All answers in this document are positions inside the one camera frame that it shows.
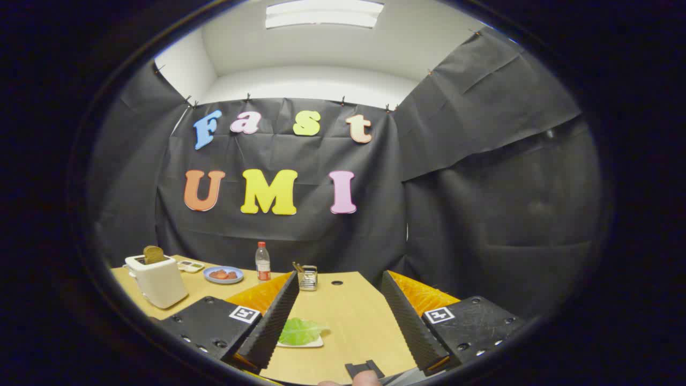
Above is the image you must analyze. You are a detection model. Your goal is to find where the ceiling light panel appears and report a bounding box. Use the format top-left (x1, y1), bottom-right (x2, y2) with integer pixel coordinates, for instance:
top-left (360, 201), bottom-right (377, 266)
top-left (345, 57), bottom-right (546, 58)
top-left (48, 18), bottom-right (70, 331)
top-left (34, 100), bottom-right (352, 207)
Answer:
top-left (265, 0), bottom-right (385, 29)

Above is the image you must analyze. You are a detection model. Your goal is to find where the white square plate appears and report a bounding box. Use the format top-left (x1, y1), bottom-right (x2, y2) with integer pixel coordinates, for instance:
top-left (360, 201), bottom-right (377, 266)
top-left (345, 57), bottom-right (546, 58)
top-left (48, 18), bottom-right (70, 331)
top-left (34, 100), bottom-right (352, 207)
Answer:
top-left (276, 335), bottom-right (325, 349)

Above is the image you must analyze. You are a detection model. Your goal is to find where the black backdrop cloth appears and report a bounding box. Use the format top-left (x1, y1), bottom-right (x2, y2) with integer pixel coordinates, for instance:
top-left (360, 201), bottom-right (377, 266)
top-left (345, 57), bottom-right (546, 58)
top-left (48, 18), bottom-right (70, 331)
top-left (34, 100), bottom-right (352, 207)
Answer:
top-left (88, 27), bottom-right (603, 322)

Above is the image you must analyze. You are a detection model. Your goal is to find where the blue plate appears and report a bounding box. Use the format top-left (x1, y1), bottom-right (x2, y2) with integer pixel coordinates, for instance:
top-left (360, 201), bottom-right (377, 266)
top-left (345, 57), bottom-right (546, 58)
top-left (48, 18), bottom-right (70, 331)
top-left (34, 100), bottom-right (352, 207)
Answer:
top-left (203, 266), bottom-right (244, 284)

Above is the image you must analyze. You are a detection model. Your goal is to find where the metal wire utensil holder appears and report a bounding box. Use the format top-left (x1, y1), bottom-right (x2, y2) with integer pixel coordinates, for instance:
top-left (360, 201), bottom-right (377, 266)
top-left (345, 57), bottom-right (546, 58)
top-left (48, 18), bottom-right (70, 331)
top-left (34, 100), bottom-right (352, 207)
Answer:
top-left (298, 265), bottom-right (318, 292)

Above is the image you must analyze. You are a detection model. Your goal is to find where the green lettuce leaf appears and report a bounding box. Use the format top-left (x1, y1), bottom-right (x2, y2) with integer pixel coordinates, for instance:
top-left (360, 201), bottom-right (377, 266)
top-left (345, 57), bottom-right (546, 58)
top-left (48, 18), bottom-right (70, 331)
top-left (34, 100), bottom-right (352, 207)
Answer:
top-left (278, 317), bottom-right (330, 346)

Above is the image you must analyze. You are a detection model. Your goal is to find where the white toaster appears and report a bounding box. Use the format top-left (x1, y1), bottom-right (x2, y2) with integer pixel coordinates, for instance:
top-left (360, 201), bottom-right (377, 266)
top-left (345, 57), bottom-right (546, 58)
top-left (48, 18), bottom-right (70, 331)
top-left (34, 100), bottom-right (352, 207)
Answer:
top-left (124, 255), bottom-right (189, 309)

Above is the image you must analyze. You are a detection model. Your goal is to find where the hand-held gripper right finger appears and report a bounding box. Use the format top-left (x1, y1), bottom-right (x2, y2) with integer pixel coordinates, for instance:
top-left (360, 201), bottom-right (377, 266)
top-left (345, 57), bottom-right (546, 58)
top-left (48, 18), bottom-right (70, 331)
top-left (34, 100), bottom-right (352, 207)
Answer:
top-left (381, 270), bottom-right (526, 377)

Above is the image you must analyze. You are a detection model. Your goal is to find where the plastic bottle with red cap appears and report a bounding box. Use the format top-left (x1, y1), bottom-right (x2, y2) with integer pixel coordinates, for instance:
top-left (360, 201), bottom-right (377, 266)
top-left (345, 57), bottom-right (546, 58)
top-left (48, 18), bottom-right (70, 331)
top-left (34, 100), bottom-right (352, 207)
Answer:
top-left (255, 241), bottom-right (272, 282)

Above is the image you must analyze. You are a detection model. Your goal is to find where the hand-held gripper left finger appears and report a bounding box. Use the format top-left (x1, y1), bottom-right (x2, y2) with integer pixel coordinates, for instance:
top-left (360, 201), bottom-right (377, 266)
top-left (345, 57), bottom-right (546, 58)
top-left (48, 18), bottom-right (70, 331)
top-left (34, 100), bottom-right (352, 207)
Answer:
top-left (160, 271), bottom-right (300, 375)

